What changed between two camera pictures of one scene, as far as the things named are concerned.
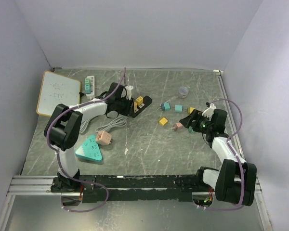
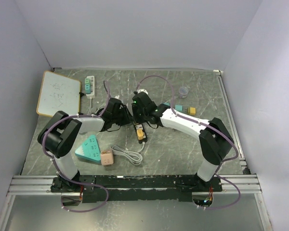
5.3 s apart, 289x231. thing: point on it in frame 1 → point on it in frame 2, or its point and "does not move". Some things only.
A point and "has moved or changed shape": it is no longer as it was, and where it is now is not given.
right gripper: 188,121 → 136,118
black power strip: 147,101 has moved or changed shape
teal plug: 87,87 does not move
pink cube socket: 103,138 → 107,157
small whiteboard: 55,89 does not move
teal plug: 178,109 does not move
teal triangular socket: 90,149 does not move
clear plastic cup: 183,92 does not move
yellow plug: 190,109 does not move
